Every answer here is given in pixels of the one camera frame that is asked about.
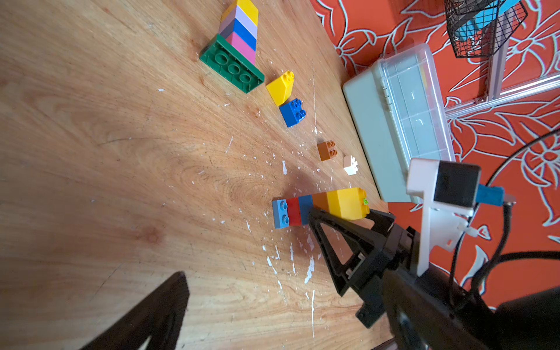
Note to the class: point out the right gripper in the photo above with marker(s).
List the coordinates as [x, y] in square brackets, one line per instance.
[357, 257]

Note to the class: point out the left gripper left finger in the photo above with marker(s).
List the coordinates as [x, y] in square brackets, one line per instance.
[156, 321]

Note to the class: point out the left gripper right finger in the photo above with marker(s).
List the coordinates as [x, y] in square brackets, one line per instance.
[421, 317]

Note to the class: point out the white lego brick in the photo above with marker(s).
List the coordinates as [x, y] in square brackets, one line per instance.
[350, 165]

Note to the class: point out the teal blue lego brick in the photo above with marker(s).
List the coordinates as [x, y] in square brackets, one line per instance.
[305, 205]

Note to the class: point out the red lego brick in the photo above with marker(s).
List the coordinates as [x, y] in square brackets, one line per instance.
[293, 211]

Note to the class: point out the light blue long lego brick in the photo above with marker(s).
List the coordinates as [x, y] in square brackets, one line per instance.
[280, 211]

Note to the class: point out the brown sloped lego brick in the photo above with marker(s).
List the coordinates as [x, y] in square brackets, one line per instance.
[327, 150]

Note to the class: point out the dark green lego plate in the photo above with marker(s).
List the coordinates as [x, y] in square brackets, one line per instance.
[229, 63]

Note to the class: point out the pink lego brick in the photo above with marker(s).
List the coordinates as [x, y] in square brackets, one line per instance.
[240, 45]

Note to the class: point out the blue square lego brick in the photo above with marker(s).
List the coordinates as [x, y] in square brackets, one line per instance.
[238, 28]

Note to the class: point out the yellow sloped lego brick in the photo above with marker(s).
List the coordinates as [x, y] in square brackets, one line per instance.
[247, 7]

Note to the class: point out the lilac lego brick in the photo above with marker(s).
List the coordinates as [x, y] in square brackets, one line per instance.
[238, 14]

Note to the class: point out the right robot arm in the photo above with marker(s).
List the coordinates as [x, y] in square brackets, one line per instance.
[531, 322]

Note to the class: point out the grey lidded storage box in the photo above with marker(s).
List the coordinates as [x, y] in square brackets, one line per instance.
[398, 111]

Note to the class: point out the light blue box in basket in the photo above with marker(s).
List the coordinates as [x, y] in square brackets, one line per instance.
[479, 15]

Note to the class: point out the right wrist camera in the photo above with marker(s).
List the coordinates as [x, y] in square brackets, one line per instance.
[449, 192]

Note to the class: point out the black wire basket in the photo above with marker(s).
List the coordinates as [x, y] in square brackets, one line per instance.
[487, 41]

